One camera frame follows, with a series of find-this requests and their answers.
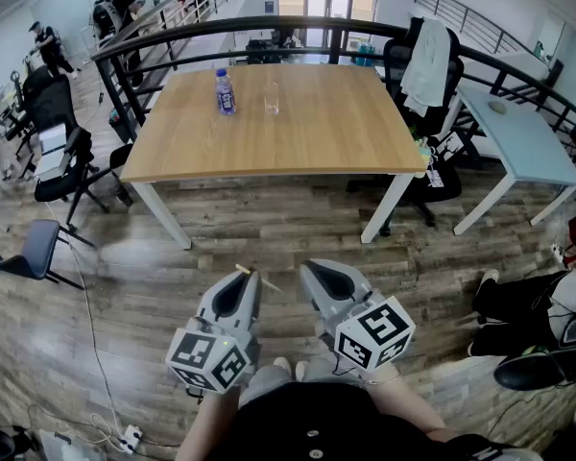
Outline glass entrance door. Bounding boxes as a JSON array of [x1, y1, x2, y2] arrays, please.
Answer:
[[277, 0, 378, 52]]

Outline black metal railing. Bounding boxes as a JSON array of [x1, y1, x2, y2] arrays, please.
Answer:
[[90, 15, 576, 143]]

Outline thin wrist bracelet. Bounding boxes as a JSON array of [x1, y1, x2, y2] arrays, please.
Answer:
[[364, 372, 402, 386]]

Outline light blue table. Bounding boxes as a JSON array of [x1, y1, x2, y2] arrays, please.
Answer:
[[453, 84, 576, 237]]

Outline black mesh office chair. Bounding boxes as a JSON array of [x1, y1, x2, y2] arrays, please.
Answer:
[[348, 16, 467, 237]]

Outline black white deer picture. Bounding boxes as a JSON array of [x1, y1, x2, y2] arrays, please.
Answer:
[[434, 132, 467, 163]]

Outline white power strip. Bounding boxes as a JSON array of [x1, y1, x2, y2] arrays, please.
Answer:
[[119, 424, 143, 453]]

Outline white table leg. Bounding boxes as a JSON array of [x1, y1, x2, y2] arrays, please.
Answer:
[[131, 180, 193, 252], [360, 173, 417, 245]]

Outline dark blue chair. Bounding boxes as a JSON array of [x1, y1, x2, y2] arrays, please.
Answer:
[[0, 218, 97, 291]]

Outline clear drinking glass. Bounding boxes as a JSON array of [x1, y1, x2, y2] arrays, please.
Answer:
[[263, 82, 280, 115]]

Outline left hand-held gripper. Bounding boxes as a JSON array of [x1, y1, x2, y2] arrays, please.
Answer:
[[165, 269, 263, 396]]

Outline thin wooden stick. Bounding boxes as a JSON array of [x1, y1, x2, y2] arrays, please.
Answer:
[[235, 263, 284, 293]]

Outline person's left forearm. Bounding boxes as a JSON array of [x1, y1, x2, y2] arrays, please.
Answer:
[[175, 384, 244, 461]]

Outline person's right forearm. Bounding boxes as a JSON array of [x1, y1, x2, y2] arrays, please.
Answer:
[[359, 362, 462, 444]]

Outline person's black shirt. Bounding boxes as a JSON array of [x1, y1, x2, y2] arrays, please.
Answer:
[[205, 380, 543, 461]]

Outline blue capped water bottle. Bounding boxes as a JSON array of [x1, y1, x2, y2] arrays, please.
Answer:
[[214, 68, 237, 116]]

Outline white floor cable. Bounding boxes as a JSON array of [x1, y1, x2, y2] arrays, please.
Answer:
[[42, 199, 140, 450]]

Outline white boxes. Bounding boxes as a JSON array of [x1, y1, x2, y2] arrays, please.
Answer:
[[33, 122, 73, 182]]

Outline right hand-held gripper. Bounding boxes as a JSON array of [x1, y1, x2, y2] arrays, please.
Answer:
[[300, 258, 417, 372]]

